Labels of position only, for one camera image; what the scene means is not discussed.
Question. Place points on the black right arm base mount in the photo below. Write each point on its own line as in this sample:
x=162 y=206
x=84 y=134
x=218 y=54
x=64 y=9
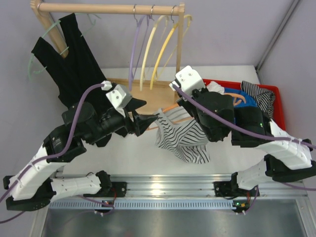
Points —
x=228 y=190

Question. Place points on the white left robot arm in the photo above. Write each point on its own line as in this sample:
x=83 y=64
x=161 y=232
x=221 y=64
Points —
x=33 y=188

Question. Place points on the purple plastic hanger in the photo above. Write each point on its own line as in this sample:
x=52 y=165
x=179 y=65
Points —
x=132 y=69

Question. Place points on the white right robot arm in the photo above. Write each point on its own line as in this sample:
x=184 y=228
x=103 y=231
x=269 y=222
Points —
x=210 y=117

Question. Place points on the aluminium mounting rail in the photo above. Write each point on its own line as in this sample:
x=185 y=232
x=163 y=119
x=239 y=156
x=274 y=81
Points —
x=193 y=186

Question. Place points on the blue garment in bin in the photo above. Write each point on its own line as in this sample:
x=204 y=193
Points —
x=249 y=100

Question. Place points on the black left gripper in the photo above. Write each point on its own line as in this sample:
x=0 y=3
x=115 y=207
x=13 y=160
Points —
x=131 y=121

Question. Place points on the red plastic bin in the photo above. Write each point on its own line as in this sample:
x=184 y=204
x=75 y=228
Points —
x=278 y=109

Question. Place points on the slotted white cable duct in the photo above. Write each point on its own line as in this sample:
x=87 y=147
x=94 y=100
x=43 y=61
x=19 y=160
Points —
x=154 y=204

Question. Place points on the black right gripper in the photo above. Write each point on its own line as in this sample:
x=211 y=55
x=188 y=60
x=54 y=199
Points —
x=185 y=102

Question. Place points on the white garment in bin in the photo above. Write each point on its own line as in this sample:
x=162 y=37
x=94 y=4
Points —
x=215 y=87

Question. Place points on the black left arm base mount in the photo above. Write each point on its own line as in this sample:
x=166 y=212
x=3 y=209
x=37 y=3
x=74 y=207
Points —
x=116 y=189

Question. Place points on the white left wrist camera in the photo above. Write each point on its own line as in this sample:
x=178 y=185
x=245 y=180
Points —
x=119 y=97

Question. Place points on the wooden clothes rack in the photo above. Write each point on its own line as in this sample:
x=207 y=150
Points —
x=158 y=95

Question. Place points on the cream plastic hanger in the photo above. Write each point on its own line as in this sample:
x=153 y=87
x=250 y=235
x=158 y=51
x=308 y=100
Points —
x=150 y=39

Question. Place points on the striped garment in bin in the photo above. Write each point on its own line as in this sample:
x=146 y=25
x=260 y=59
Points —
x=263 y=97

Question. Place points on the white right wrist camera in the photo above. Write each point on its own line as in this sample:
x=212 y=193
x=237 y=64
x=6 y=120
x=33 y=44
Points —
x=188 y=80

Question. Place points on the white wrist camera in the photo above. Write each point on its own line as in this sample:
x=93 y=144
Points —
x=188 y=80
x=119 y=97

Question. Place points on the black white striped tank top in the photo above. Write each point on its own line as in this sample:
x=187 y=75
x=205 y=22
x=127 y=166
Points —
x=181 y=135

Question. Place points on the orange plastic hanger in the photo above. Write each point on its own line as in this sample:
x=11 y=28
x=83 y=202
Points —
x=170 y=107

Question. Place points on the yellow plastic hanger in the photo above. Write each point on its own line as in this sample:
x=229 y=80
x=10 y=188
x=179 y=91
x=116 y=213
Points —
x=155 y=74

